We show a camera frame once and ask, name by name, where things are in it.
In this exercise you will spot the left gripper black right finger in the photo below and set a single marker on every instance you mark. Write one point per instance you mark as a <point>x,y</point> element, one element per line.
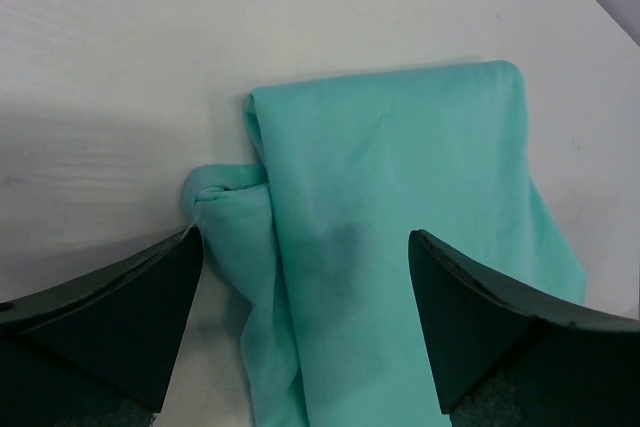
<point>503,353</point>

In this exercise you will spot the teal t shirt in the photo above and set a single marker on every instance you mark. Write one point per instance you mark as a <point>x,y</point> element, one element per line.
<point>315,236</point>

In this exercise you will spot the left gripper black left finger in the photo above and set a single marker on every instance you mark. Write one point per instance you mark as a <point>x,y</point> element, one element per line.
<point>100,349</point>

